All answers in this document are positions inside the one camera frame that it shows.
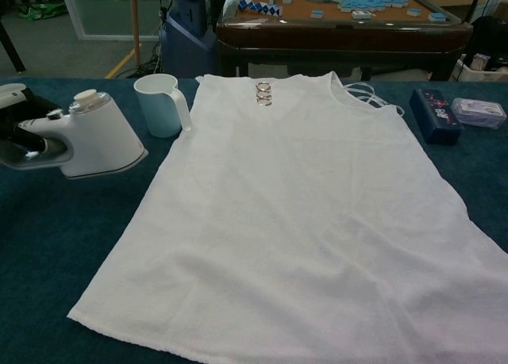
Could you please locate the green bag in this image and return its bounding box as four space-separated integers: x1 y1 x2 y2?
17 2 67 22

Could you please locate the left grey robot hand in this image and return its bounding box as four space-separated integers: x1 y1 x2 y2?
0 82 64 154

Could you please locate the blue white snake puzzle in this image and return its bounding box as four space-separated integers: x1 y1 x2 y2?
237 0 283 17

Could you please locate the white storage basket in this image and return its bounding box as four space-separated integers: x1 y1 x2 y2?
452 53 508 82

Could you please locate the dark blue carpeted table surface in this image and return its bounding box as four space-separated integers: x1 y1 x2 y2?
0 76 508 364

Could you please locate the brown mahjong table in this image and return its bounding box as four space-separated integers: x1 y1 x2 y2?
216 0 474 82

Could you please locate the white sleeveless garment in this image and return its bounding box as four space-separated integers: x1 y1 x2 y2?
66 71 508 364

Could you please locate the white framed glass panel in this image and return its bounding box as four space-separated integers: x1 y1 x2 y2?
57 0 162 43

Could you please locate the blue machine body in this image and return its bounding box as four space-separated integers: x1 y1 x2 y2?
158 0 218 79

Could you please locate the white plastic measuring cup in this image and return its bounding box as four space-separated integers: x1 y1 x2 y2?
133 73 193 139

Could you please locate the wooden pole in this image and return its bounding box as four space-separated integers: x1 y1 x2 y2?
129 0 143 66

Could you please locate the black table leg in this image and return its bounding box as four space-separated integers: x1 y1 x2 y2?
0 21 27 74

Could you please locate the white handheld steam iron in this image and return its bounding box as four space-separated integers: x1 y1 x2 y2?
0 89 149 179

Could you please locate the dark blue rectangular box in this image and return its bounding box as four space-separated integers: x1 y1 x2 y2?
409 87 464 146

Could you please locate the clear purple tissue pack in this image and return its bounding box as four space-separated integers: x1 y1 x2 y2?
450 97 508 132

